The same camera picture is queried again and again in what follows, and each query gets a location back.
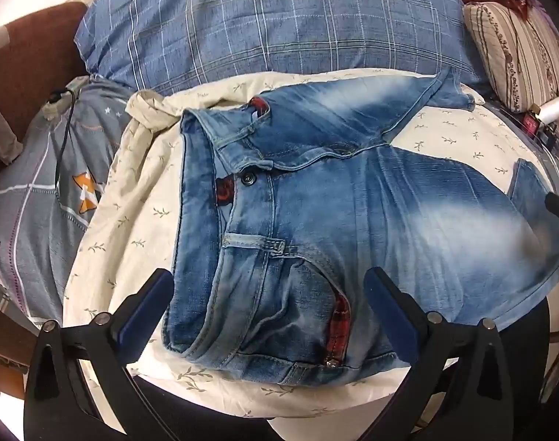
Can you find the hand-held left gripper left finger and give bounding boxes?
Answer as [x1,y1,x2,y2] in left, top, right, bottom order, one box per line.
[23,267,188,441]

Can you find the grey star-print bedding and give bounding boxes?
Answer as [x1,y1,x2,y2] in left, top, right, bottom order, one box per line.
[0,76,135,331]

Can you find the dark cloth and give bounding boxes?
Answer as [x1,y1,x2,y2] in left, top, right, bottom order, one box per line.
[137,298,551,441]

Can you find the beige cloth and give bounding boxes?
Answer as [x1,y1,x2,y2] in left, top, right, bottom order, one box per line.
[0,87,24,166]

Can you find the cream leaf-print bed sheet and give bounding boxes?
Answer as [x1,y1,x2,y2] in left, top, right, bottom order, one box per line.
[61,68,559,405]

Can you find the red box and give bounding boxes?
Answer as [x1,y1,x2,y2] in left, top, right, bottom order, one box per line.
[521,110,544,137]

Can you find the beige striped pillow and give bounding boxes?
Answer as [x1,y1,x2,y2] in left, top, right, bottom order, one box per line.
[463,0,559,113]

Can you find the blue denim pants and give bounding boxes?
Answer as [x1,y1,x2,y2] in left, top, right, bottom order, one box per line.
[162,67,559,373]

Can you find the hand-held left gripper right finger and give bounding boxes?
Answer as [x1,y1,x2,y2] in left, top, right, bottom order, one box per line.
[353,266,515,441]

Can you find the brown headboard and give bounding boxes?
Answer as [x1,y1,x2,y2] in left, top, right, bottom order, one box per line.
[0,1,89,180]

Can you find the black cable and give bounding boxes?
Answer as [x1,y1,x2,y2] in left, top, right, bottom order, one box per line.
[47,89,89,230]

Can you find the blue plaid pillow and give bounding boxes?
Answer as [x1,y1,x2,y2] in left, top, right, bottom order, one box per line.
[74,0,489,97]

